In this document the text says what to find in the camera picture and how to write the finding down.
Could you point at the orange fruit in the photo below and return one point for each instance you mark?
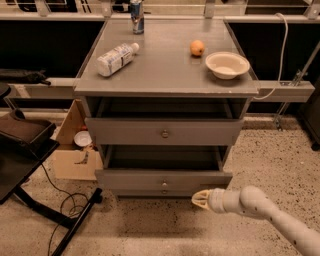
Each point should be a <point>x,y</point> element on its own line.
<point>197,48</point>

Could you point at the black chair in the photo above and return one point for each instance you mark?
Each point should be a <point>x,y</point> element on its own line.
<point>18,163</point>

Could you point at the grey bottom drawer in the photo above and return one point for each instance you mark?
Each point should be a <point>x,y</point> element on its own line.
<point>157,192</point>

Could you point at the white paper bowl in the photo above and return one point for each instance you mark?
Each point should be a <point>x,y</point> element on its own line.
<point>227,65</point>

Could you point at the blue energy drink can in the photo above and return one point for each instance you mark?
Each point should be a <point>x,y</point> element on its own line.
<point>137,16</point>

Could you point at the white bowl in box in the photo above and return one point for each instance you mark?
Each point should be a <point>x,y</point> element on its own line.
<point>82,139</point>

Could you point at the grey top drawer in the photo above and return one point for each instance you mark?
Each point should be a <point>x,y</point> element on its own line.
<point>155,121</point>

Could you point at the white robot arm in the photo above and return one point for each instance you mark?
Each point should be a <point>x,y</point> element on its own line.
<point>252,202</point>

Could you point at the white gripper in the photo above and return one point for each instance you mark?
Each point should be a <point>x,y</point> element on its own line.
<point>214,200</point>

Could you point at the cardboard box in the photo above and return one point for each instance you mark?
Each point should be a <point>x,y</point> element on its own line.
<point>69,160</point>

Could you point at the grey drawer cabinet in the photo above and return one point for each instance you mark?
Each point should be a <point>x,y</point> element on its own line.
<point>163,67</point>

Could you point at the clear plastic water bottle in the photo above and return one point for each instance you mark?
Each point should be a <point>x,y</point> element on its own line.
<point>115,59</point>

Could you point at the grey drawer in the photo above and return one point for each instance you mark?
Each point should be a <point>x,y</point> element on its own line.
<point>155,121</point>
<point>133,167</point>
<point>157,192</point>

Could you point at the black object on rail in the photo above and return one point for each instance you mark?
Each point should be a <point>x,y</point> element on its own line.
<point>23,76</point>

